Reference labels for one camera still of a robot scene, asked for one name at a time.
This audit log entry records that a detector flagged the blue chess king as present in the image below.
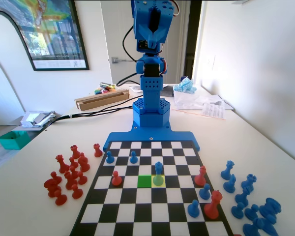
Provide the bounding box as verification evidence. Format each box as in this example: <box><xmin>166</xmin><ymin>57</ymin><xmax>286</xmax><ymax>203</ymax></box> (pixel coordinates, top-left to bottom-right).
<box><xmin>152</xmin><ymin>161</ymin><xmax>165</xmax><ymax>188</ymax></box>

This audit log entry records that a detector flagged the red chess rook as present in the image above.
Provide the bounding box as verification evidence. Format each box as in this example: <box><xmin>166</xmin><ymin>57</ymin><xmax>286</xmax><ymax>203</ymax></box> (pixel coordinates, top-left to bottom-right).
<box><xmin>70</xmin><ymin>145</ymin><xmax>81</xmax><ymax>160</ymax></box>
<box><xmin>93</xmin><ymin>143</ymin><xmax>103</xmax><ymax>158</ymax></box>

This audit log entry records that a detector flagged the blue chess pawn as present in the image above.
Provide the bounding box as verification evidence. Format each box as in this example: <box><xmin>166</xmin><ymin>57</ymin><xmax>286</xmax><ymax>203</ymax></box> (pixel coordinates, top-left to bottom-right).
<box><xmin>105</xmin><ymin>150</ymin><xmax>115</xmax><ymax>165</ymax></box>
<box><xmin>129</xmin><ymin>151</ymin><xmax>139</xmax><ymax>165</ymax></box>
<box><xmin>199</xmin><ymin>183</ymin><xmax>211</xmax><ymax>201</ymax></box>
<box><xmin>231</xmin><ymin>202</ymin><xmax>245</xmax><ymax>220</ymax></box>
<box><xmin>187</xmin><ymin>199</ymin><xmax>201</xmax><ymax>219</ymax></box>
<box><xmin>244</xmin><ymin>204</ymin><xmax>260</xmax><ymax>221</ymax></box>

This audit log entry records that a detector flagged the red chess pawn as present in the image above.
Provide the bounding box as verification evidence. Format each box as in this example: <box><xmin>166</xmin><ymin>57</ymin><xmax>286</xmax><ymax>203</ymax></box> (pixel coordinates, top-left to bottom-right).
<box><xmin>50</xmin><ymin>171</ymin><xmax>63</xmax><ymax>185</ymax></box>
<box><xmin>71</xmin><ymin>183</ymin><xmax>84</xmax><ymax>200</ymax></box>
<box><xmin>69</xmin><ymin>166</ymin><xmax>80</xmax><ymax>179</ymax></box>
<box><xmin>77</xmin><ymin>171</ymin><xmax>88</xmax><ymax>186</ymax></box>
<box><xmin>68</xmin><ymin>156</ymin><xmax>79</xmax><ymax>169</ymax></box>
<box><xmin>54</xmin><ymin>190</ymin><xmax>68</xmax><ymax>207</ymax></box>
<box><xmin>111</xmin><ymin>170</ymin><xmax>122</xmax><ymax>187</ymax></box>
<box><xmin>47</xmin><ymin>185</ymin><xmax>62</xmax><ymax>198</ymax></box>

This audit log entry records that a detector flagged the red chess bishop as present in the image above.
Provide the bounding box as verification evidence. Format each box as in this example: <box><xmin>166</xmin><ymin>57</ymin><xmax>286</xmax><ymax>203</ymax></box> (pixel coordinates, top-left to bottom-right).
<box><xmin>194</xmin><ymin>165</ymin><xmax>207</xmax><ymax>187</ymax></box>
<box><xmin>64</xmin><ymin>171</ymin><xmax>78</xmax><ymax>190</ymax></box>

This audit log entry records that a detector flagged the blue chess queen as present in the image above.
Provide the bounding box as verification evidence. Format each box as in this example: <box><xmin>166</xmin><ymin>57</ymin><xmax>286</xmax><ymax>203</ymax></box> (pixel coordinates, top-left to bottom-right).
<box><xmin>220</xmin><ymin>160</ymin><xmax>236</xmax><ymax>180</ymax></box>

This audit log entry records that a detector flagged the blue chess rook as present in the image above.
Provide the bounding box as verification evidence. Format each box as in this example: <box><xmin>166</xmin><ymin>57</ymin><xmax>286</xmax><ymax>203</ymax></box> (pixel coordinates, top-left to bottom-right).
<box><xmin>259</xmin><ymin>197</ymin><xmax>282</xmax><ymax>218</ymax></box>
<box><xmin>240</xmin><ymin>174</ymin><xmax>257</xmax><ymax>193</ymax></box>

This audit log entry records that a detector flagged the red chess queen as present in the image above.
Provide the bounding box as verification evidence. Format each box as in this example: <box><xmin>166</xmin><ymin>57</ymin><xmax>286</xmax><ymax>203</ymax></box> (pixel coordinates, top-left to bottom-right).
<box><xmin>203</xmin><ymin>190</ymin><xmax>223</xmax><ymax>220</ymax></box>

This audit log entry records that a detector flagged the white door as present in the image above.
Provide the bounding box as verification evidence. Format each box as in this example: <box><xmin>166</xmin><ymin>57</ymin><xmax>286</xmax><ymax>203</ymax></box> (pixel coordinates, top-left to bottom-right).
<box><xmin>100</xmin><ymin>0</ymin><xmax>187</xmax><ymax>86</ymax></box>

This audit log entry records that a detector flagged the blue white crumpled cloth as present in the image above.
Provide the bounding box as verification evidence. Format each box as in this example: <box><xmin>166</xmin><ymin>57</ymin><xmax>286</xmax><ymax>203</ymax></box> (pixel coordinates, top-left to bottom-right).
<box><xmin>173</xmin><ymin>76</ymin><xmax>198</xmax><ymax>95</ymax></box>

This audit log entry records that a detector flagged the grey flat box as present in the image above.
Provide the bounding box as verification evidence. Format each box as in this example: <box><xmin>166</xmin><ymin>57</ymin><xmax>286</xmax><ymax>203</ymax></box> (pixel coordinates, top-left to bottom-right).
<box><xmin>161</xmin><ymin>85</ymin><xmax>176</xmax><ymax>98</ymax></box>

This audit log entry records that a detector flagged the colourful marker pens pile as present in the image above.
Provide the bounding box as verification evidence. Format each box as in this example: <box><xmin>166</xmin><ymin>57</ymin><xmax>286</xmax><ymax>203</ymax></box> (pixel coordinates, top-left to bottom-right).
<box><xmin>94</xmin><ymin>82</ymin><xmax>117</xmax><ymax>96</ymax></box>

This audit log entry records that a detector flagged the clear plastic bag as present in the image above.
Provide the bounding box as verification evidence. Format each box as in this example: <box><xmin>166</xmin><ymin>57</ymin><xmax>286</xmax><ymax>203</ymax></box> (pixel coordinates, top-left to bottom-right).
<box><xmin>173</xmin><ymin>90</ymin><xmax>226</xmax><ymax>111</ymax></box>

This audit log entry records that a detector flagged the long cardboard box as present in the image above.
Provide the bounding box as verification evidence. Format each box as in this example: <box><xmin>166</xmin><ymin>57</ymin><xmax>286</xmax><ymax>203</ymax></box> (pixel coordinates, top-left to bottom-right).
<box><xmin>74</xmin><ymin>88</ymin><xmax>130</xmax><ymax>112</ymax></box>

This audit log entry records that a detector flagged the black framed map poster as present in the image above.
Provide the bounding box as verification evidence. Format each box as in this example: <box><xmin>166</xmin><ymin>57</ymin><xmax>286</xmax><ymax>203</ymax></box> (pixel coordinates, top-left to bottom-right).
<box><xmin>0</xmin><ymin>0</ymin><xmax>90</xmax><ymax>72</ymax></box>

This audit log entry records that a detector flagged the printed paper leaflet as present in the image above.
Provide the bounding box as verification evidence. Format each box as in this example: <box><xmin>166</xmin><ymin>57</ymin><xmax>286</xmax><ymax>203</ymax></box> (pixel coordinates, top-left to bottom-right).
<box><xmin>201</xmin><ymin>102</ymin><xmax>227</xmax><ymax>120</ymax></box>

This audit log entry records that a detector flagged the white arched panel black edge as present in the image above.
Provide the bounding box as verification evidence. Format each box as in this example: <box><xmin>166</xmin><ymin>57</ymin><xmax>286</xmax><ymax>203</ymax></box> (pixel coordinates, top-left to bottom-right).
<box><xmin>0</xmin><ymin>9</ymin><xmax>36</xmax><ymax>126</ymax></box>

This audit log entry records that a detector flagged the green plastic bin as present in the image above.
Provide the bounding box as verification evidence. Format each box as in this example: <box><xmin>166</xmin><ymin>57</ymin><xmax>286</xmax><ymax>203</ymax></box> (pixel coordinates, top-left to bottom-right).
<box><xmin>0</xmin><ymin>130</ymin><xmax>31</xmax><ymax>150</ymax></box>

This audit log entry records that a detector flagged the black and white chessboard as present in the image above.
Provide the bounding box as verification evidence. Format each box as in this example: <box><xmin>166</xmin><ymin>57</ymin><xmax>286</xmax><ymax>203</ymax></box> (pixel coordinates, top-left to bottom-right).
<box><xmin>68</xmin><ymin>140</ymin><xmax>236</xmax><ymax>236</ymax></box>

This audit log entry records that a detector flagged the red white servo wire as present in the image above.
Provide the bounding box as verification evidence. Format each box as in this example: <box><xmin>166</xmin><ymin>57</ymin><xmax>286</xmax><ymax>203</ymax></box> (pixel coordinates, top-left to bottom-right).
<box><xmin>173</xmin><ymin>0</ymin><xmax>182</xmax><ymax>18</ymax></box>

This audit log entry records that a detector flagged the black looping arm cable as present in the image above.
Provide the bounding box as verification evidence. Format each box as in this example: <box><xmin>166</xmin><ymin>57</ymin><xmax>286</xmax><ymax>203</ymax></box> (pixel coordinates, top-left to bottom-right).
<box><xmin>122</xmin><ymin>24</ymin><xmax>139</xmax><ymax>62</ymax></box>

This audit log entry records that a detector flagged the silver door handle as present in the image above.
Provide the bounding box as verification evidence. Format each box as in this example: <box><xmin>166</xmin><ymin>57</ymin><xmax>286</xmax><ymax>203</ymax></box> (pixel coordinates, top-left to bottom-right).
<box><xmin>111</xmin><ymin>57</ymin><xmax>136</xmax><ymax>64</ymax></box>

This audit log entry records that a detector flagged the black table cable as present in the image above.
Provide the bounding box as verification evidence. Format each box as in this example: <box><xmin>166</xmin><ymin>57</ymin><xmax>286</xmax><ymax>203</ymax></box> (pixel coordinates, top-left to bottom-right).
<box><xmin>53</xmin><ymin>94</ymin><xmax>136</xmax><ymax>123</ymax></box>
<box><xmin>53</xmin><ymin>103</ymin><xmax>137</xmax><ymax>123</ymax></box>

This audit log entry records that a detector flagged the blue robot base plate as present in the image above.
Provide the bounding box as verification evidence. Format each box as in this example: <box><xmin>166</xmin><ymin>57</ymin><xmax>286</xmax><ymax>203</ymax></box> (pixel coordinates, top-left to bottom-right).
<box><xmin>102</xmin><ymin>122</ymin><xmax>202</xmax><ymax>152</ymax></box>

